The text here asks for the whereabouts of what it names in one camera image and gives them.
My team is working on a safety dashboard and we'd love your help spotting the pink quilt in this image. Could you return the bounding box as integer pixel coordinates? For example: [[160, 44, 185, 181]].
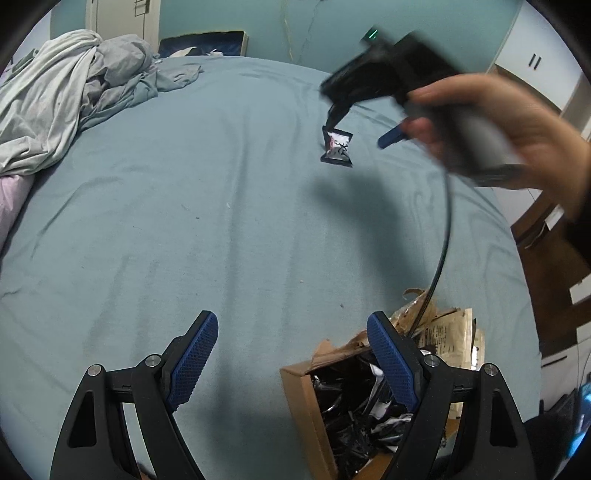
[[0, 174, 35, 250]]

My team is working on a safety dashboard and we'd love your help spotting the beige sachet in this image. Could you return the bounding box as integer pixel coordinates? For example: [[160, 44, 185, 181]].
[[418, 308, 486, 370]]

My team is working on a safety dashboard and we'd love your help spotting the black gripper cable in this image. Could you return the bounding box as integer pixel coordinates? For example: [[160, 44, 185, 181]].
[[402, 168, 455, 337]]

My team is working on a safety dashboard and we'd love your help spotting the brown wooden furniture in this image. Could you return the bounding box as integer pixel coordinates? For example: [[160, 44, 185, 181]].
[[510, 189, 591, 305]]

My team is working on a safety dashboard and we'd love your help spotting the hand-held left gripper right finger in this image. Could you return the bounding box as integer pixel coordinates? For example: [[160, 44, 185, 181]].
[[366, 311, 539, 480]]

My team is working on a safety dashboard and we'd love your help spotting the person's right hand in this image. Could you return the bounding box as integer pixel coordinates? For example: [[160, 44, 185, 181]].
[[401, 74, 580, 222]]

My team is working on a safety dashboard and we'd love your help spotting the pile of snack packets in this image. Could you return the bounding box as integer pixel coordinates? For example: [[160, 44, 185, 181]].
[[307, 351, 455, 480]]

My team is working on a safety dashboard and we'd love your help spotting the person's right forearm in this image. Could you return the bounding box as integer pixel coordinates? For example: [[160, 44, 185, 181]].
[[566, 134, 591, 296]]

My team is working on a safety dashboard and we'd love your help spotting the crumpled clear packing tape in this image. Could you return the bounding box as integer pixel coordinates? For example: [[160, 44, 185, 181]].
[[389, 295, 432, 337]]

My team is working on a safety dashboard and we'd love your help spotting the antler print snack packet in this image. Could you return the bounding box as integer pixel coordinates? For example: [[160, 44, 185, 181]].
[[320, 126, 355, 168]]

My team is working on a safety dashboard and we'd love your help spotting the yellow cable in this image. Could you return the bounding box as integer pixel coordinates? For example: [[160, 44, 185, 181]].
[[281, 0, 296, 62]]

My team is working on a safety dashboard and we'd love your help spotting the thin black wall cable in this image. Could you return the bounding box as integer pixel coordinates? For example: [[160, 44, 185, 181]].
[[299, 0, 324, 60]]

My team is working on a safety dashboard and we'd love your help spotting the crumpled grey blanket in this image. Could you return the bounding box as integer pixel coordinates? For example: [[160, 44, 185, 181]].
[[0, 29, 204, 176]]

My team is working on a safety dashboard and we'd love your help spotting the brown cardboard box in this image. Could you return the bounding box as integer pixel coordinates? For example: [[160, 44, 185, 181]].
[[280, 288, 488, 480]]

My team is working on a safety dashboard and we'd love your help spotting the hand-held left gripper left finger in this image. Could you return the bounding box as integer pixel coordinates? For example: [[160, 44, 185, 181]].
[[48, 310, 219, 480]]

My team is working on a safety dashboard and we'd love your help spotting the cream panelled door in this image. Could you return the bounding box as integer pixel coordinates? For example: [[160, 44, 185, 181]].
[[85, 0, 160, 51]]

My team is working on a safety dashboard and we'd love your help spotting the white cabinet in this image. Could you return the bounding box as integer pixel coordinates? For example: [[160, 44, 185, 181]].
[[489, 4, 591, 139]]

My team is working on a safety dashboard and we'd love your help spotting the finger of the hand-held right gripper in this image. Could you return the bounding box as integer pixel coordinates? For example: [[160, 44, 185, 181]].
[[325, 99, 356, 127], [378, 124, 411, 149]]

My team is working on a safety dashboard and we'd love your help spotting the blue bed sheet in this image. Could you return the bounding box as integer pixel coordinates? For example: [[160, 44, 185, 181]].
[[0, 55, 543, 480]]

